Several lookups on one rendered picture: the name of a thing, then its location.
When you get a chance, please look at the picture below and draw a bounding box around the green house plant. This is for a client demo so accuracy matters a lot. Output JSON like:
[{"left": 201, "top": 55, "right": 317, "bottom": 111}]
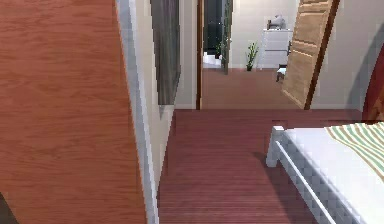
[{"left": 245, "top": 41, "right": 260, "bottom": 72}]

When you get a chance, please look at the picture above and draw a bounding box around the dark green room door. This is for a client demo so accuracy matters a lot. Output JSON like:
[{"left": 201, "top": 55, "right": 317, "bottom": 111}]
[{"left": 220, "top": 0, "right": 234, "bottom": 76}]

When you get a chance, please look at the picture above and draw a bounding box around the small dark chair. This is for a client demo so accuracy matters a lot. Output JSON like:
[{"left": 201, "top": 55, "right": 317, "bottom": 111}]
[{"left": 275, "top": 63, "right": 288, "bottom": 83}]

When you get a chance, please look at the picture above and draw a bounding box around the white chest of drawers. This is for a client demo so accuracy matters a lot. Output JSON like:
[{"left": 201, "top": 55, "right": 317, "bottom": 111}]
[{"left": 259, "top": 28, "right": 294, "bottom": 70}]

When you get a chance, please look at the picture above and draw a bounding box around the grey object on drawers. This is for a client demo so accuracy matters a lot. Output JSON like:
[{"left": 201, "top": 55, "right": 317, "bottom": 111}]
[{"left": 267, "top": 14, "right": 286, "bottom": 31}]

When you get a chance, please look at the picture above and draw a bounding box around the light wooden room door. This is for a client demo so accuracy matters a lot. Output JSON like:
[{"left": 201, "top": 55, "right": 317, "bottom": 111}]
[{"left": 281, "top": 0, "right": 342, "bottom": 111}]

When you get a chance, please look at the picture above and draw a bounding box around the reddish brown wooden cupboard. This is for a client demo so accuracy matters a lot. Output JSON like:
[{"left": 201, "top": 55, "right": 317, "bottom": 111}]
[{"left": 0, "top": 0, "right": 160, "bottom": 224}]

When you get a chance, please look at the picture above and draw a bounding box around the white bed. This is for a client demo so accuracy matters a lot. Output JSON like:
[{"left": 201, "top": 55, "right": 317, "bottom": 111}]
[{"left": 265, "top": 125, "right": 384, "bottom": 224}]

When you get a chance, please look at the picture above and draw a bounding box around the green striped blanket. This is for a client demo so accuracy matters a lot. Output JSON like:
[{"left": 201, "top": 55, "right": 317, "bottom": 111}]
[{"left": 324, "top": 121, "right": 384, "bottom": 183}]

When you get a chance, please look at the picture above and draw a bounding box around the red round wooden furniture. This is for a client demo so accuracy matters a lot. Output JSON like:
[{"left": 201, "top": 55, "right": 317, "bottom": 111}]
[{"left": 361, "top": 43, "right": 384, "bottom": 123}]

